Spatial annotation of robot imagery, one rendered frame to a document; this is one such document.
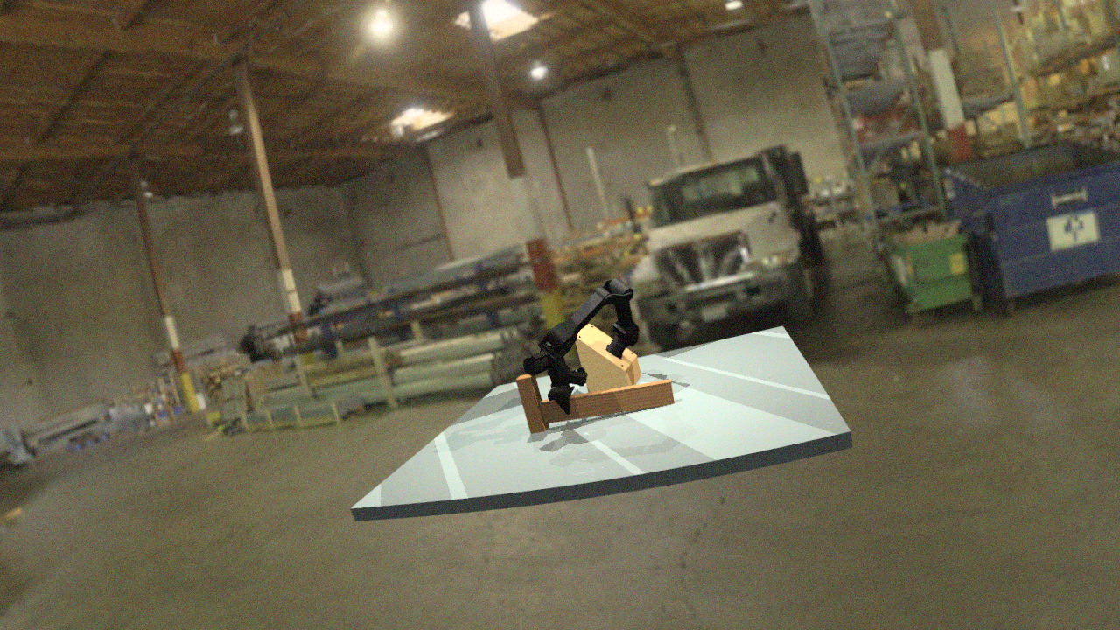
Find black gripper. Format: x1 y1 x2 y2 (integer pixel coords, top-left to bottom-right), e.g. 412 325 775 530
547 364 575 415

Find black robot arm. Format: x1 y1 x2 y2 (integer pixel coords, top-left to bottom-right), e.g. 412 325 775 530
523 277 640 387

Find wooden post with slot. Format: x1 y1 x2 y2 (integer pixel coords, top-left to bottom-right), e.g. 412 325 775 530
515 376 549 434

